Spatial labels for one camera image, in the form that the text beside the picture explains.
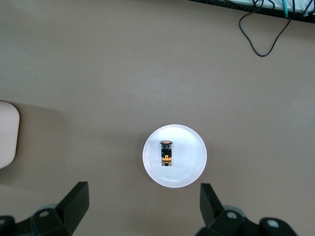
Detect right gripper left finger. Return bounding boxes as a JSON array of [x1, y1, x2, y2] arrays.
[[0, 181, 90, 236]]

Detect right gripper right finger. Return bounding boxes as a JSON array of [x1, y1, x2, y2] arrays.
[[194, 183, 300, 236]]

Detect orange push button switch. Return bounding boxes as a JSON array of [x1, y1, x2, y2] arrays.
[[158, 139, 174, 168]]

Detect white lunch box grey clips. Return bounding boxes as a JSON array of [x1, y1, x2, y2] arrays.
[[0, 100, 21, 170]]

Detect pale pink round plate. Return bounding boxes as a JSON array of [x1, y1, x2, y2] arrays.
[[142, 123, 208, 189]]

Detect black looped cable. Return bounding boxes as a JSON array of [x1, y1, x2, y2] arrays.
[[238, 0, 300, 58]]

